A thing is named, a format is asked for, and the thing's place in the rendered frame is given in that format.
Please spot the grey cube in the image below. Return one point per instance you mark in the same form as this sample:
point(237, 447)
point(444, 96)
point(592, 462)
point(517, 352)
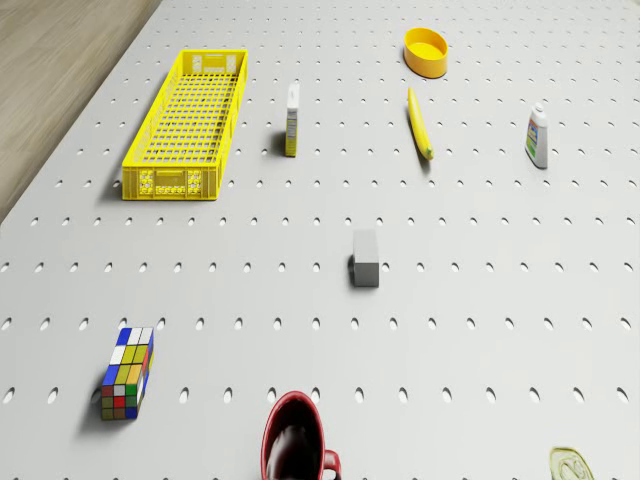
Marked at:
point(365, 260)

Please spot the white and yellow carton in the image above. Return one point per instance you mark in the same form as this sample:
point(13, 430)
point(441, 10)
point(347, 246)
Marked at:
point(292, 130)

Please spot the banana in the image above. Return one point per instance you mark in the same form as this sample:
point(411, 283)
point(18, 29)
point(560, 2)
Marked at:
point(419, 125)

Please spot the yellow basket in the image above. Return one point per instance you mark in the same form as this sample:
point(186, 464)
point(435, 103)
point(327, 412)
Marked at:
point(170, 189)

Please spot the yellow bowl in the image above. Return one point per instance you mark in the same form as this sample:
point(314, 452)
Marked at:
point(425, 66)

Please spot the red mug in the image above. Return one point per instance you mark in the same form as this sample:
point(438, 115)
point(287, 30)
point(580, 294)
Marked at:
point(295, 445)

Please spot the small white bottle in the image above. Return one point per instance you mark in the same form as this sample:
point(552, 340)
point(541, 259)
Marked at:
point(536, 145)

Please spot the puzzle cube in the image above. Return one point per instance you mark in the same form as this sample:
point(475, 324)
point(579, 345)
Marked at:
point(125, 375)

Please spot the flat-sided can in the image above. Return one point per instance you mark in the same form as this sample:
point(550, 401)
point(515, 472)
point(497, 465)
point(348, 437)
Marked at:
point(570, 467)

